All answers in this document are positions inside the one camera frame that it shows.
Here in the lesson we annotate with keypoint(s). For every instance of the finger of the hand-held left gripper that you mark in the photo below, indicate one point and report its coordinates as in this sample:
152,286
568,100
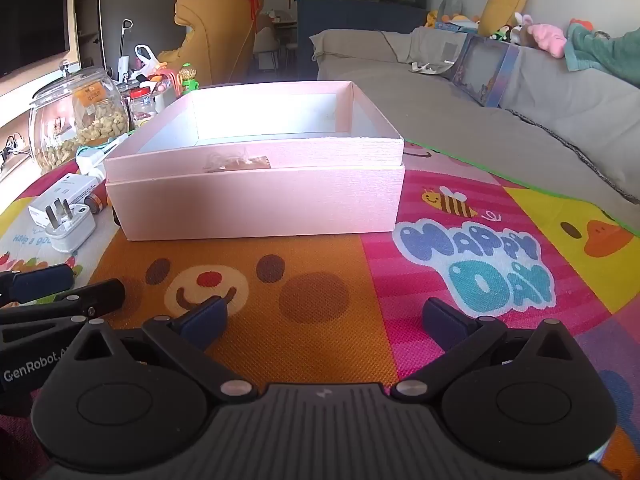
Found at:
97,294
42,278

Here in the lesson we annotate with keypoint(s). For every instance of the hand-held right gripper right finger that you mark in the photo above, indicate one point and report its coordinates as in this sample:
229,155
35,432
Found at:
442,319

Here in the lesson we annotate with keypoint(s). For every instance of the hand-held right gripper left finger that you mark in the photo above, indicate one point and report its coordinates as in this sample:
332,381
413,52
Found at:
207,320

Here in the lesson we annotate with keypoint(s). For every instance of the pink cardboard box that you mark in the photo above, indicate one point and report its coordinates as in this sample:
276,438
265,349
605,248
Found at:
250,205

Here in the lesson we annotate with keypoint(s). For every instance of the white plug adapter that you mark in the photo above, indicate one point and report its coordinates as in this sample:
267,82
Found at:
70,230

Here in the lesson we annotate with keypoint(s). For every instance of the brown battery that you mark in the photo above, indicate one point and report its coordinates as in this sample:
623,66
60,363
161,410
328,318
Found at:
98,203

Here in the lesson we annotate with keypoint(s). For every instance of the white charger brick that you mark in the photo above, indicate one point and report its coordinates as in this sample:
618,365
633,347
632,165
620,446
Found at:
65,187

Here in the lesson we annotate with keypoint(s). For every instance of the colourful cartoon play mat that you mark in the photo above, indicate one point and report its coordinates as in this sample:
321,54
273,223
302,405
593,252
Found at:
320,270

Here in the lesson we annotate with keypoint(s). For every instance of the plastic jar with red lid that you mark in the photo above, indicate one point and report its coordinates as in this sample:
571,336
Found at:
141,107

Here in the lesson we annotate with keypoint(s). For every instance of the white stick vacuum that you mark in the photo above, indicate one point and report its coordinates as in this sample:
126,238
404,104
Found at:
122,62

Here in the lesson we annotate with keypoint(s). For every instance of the white plastic bag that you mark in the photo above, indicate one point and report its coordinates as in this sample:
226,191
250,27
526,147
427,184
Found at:
149,62

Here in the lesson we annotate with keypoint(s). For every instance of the grey sofa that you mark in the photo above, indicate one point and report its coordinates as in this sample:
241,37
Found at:
560,110

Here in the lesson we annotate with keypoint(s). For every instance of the black television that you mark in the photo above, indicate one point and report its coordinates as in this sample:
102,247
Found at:
30,10

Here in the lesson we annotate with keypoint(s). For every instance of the dining chair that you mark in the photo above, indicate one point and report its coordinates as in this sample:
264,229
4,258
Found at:
265,45

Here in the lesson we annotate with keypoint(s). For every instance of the yellow armchair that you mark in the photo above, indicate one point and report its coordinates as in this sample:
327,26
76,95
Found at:
215,35

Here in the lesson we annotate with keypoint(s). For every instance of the pink plush toy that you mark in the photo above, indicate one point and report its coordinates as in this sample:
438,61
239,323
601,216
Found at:
547,37

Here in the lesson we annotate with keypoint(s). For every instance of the teal towel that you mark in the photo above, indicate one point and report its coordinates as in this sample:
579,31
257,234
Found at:
605,57

